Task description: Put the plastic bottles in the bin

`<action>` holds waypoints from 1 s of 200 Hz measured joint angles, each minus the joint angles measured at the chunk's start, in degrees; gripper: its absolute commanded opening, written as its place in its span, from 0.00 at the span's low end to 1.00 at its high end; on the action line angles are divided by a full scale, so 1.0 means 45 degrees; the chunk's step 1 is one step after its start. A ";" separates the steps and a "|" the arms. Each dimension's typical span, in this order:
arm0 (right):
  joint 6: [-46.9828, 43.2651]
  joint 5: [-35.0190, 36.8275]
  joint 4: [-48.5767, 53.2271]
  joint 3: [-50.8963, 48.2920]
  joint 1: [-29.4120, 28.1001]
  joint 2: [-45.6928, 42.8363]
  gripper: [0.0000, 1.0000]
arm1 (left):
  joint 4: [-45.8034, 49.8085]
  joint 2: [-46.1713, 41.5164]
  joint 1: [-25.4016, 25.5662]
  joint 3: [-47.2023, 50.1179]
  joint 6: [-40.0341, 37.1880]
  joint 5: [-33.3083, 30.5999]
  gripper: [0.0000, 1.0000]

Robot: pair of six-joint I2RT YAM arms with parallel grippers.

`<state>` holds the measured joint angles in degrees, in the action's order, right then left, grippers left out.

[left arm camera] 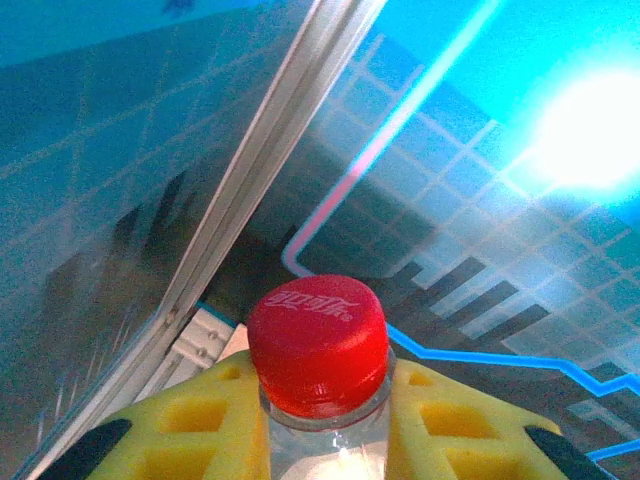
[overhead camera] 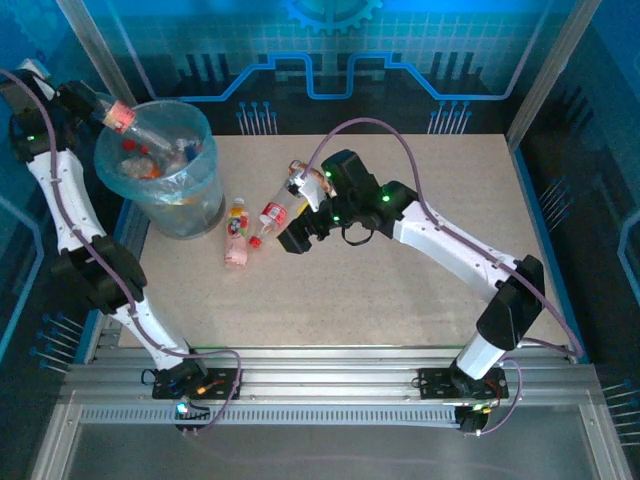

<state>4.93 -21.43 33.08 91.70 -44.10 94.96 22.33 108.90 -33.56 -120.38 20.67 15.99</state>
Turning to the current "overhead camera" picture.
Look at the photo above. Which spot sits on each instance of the brown label plastic bottle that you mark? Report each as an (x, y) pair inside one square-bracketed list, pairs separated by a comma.
[(320, 179)]

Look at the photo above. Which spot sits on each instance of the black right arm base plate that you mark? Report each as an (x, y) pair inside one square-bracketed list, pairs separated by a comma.
[(435, 385)]

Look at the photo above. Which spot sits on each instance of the grey metal panel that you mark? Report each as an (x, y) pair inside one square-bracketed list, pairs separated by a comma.
[(325, 450)]

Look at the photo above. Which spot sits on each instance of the blue plastic bin liner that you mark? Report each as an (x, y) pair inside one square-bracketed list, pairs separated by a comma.
[(202, 150)]

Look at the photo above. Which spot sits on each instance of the translucent plastic bin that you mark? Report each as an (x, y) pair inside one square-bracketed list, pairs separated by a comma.
[(200, 215)]

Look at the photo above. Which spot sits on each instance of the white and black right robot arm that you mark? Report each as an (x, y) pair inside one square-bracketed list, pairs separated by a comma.
[(450, 245)]

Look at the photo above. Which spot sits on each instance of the aluminium extrusion rail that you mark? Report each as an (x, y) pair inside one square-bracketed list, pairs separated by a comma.
[(325, 370)]

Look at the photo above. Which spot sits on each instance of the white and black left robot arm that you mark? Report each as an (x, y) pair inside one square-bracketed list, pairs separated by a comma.
[(85, 220)]

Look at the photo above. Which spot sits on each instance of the black controller module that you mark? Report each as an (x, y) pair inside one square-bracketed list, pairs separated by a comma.
[(470, 422)]

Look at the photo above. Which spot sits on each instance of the cola bottle plain red label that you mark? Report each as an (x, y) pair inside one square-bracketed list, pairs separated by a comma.
[(274, 212)]

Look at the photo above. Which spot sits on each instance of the aluminium frame post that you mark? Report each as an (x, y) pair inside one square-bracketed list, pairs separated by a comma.
[(95, 40), (555, 60)]

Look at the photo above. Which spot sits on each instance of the cola bottle flower label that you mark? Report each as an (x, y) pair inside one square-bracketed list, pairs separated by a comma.
[(120, 116)]

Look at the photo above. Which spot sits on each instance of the pink peach tea bottle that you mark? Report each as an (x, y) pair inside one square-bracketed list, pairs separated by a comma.
[(237, 227)]

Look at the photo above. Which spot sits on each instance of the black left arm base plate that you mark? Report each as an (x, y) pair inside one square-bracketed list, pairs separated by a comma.
[(225, 380)]

